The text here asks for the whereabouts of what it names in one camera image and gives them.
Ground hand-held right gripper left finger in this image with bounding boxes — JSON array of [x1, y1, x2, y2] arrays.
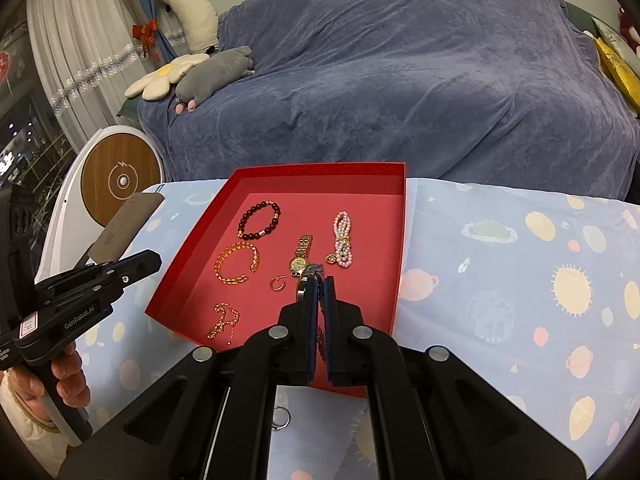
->
[[60, 276, 322, 480]]

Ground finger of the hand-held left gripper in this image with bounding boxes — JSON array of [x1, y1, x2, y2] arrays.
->
[[32, 249, 163, 312]]

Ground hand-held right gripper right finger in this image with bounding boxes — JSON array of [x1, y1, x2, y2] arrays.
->
[[323, 275, 587, 480]]

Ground silver metal watch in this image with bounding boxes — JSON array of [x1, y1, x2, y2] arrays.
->
[[296, 262, 326, 304]]

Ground gold metal watch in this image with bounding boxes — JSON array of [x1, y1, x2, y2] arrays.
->
[[287, 234, 315, 278]]

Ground pearl bracelet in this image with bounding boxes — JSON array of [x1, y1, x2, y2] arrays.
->
[[327, 211, 357, 269]]

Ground gold chain necklace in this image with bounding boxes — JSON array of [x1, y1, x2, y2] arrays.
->
[[206, 302, 241, 345]]

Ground red cardboard box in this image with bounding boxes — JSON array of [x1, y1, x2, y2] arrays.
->
[[145, 161, 410, 400]]

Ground gold link bracelet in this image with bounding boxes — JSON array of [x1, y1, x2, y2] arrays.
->
[[215, 241, 262, 286]]

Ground dark bead bracelet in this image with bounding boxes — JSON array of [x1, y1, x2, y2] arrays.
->
[[236, 200, 282, 242]]

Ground person's left forearm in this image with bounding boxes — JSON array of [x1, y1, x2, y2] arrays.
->
[[0, 370, 69, 479]]

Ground person's left hand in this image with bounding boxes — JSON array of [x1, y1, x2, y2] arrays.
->
[[9, 344, 91, 422]]

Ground white round side table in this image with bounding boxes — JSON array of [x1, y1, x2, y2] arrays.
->
[[30, 125, 165, 281]]

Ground flower shaped pillow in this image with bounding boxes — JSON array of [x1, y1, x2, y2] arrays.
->
[[124, 52, 210, 102]]

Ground grey plush toy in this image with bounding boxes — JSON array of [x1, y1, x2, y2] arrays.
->
[[175, 46, 257, 112]]

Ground white sheer curtain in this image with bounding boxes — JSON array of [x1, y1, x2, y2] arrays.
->
[[25, 0, 166, 161]]

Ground red bow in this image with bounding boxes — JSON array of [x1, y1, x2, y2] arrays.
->
[[131, 19, 160, 59]]

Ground white long plush toy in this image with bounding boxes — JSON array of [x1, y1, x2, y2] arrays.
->
[[156, 0, 221, 56]]

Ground yellow pillow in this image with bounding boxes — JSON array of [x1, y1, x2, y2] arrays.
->
[[592, 37, 640, 113]]

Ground grey pillow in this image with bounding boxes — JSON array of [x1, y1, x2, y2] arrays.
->
[[590, 16, 640, 56]]

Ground red monkey plush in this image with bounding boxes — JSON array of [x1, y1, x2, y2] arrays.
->
[[617, 5, 640, 56]]

